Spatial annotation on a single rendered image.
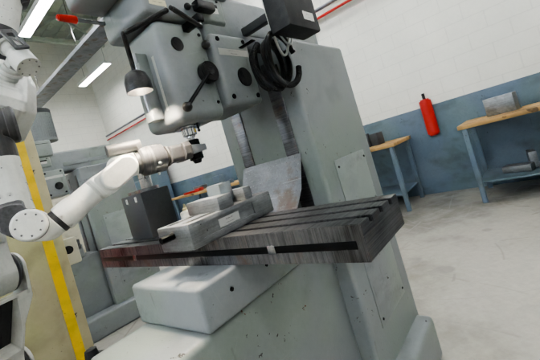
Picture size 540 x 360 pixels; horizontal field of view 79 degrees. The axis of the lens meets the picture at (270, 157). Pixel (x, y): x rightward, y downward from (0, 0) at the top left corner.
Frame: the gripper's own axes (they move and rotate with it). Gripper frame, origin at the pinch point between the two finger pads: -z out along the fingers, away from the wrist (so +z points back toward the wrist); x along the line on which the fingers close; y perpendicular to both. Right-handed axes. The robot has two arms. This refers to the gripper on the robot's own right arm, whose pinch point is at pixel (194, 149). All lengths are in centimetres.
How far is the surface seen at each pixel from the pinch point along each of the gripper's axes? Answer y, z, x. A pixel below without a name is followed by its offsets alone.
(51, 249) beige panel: 28, 43, 166
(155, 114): -12.6, 11.1, -5.0
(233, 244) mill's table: 29.4, 6.2, -21.2
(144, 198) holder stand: 11.1, 11.5, 32.6
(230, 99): -13.1, -13.7, -8.5
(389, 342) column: 95, -53, -10
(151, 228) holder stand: 23.3, 12.1, 32.5
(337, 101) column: -6, -70, -5
